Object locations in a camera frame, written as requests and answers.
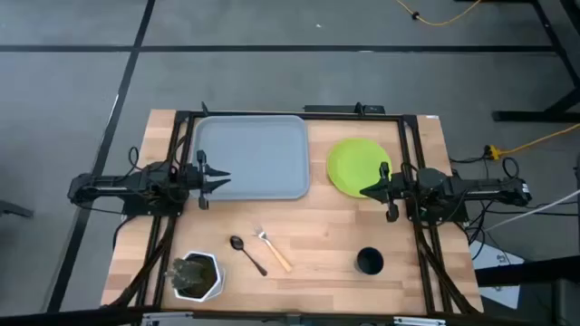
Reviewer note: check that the silver metal bracket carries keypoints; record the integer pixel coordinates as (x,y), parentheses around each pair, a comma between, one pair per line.
(167,319)
(419,321)

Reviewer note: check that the black aluminium rig frame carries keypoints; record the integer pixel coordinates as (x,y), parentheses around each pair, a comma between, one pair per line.
(181,117)

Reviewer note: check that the dark grey floor foot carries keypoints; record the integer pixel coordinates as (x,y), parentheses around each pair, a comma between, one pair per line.
(16,209)

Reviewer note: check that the lime green plate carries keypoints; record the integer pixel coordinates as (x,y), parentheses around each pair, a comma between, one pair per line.
(353,163)

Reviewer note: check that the grey plastic tray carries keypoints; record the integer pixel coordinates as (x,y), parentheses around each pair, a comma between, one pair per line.
(258,154)

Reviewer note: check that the green cactus plant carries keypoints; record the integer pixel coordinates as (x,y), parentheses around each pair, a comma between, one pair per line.
(186,274)

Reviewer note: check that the white hexagonal plant pot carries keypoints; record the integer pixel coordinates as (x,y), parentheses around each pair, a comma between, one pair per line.
(220,277)

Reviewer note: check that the black bar device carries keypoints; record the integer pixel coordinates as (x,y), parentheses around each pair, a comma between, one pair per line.
(335,109)

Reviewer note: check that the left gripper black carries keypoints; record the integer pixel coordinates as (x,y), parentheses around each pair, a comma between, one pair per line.
(190,180)

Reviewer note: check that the white box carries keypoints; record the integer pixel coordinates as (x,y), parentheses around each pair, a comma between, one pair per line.
(498,267)

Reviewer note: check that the dark plastic cup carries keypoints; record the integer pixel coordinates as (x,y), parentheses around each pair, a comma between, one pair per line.
(370,261)

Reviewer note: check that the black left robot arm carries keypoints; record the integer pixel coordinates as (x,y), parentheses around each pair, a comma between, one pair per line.
(113,185)

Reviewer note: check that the dark metal spoon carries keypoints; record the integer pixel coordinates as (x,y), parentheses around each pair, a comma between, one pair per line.
(236,242)

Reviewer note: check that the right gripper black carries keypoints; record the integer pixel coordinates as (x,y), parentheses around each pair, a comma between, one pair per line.
(395,185)

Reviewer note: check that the black floor stand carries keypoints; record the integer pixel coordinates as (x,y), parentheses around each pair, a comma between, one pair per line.
(557,59)

